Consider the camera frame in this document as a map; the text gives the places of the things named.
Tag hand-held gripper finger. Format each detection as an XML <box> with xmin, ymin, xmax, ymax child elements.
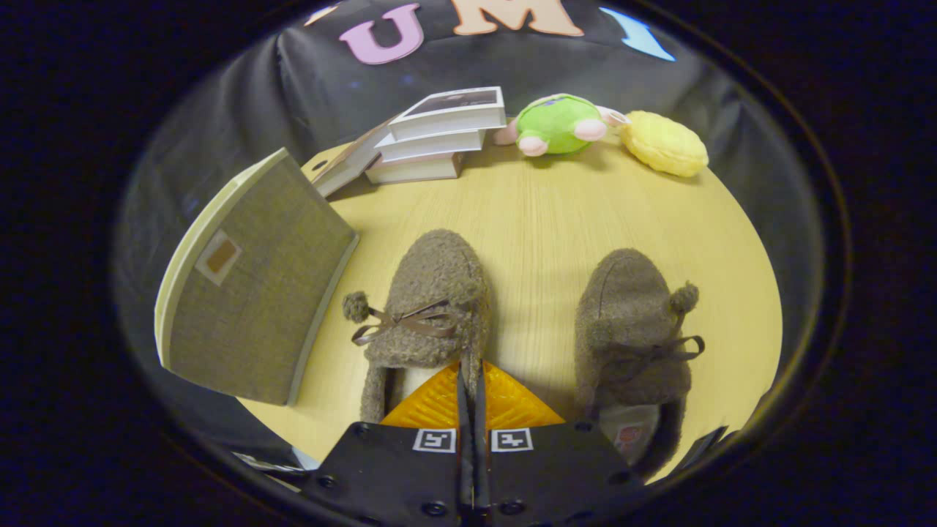
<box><xmin>303</xmin><ymin>359</ymin><xmax>474</xmax><ymax>527</ymax></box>
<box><xmin>474</xmin><ymin>359</ymin><xmax>645</xmax><ymax>527</ymax></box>

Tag brown fuzzy shoe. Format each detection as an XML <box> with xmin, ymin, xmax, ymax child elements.
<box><xmin>342</xmin><ymin>229</ymin><xmax>493</xmax><ymax>425</ymax></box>
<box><xmin>573</xmin><ymin>248</ymin><xmax>706</xmax><ymax>482</ymax></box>

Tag grey fabric storage box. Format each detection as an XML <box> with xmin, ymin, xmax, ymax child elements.
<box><xmin>154</xmin><ymin>148</ymin><xmax>361</xmax><ymax>408</ymax></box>

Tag leaning thin book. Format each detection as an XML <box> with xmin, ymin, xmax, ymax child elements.
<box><xmin>310</xmin><ymin>121</ymin><xmax>392</xmax><ymax>198</ymax></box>

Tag white book dark cover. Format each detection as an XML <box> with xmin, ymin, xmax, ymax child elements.
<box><xmin>388</xmin><ymin>86</ymin><xmax>507</xmax><ymax>141</ymax></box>

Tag green plush toy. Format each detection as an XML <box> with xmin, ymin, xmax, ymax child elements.
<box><xmin>492</xmin><ymin>93</ymin><xmax>630</xmax><ymax>157</ymax></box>

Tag yellow plush toy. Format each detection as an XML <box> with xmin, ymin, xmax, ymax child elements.
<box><xmin>620</xmin><ymin>111</ymin><xmax>710</xmax><ymax>179</ymax></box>

